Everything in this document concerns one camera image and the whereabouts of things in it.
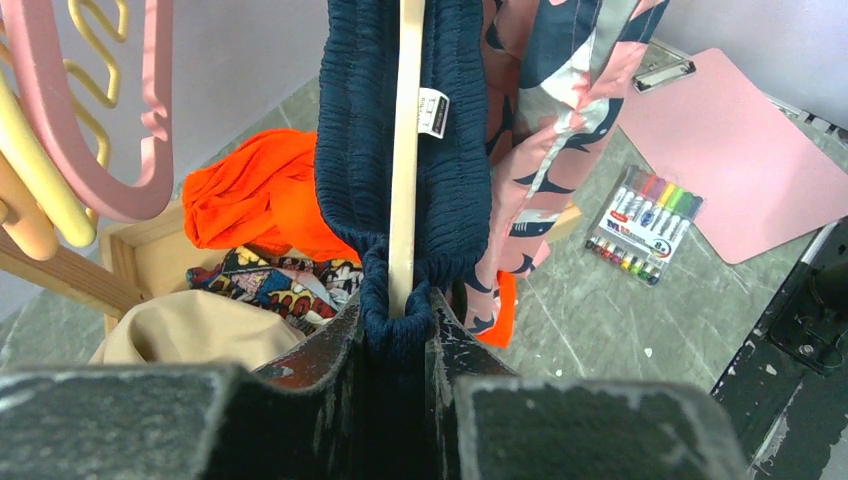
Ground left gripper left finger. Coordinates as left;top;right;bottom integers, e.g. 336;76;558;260
1;300;361;479

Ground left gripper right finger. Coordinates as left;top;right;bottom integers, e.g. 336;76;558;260
425;291;747;479

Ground navy blue shorts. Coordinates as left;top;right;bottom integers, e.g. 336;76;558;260
315;1;491;366

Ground beige shorts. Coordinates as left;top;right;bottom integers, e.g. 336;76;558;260
89;290;305;371

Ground colourful patterned shorts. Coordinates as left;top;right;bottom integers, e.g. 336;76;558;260
186;247;363;336

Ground orange hanger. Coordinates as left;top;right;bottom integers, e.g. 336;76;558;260
1;155;59;261

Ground yellow hanger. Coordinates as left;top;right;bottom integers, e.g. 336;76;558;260
1;1;130;247

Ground pink shark print shorts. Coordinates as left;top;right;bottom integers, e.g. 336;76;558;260
461;0;667;348

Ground pink plastic hanger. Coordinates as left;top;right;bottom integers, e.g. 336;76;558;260
1;1;174;223

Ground wooden clothes rack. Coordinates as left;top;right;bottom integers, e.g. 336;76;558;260
1;201;227;332

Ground orange garment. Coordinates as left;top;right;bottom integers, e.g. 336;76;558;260
182;128;487;351

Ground marker pen set box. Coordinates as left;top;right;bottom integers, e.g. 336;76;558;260
583;165;704;286

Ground pink clipboard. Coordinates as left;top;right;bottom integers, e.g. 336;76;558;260
618;49;847;264

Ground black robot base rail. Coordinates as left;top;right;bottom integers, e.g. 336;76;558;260
711;220;847;479

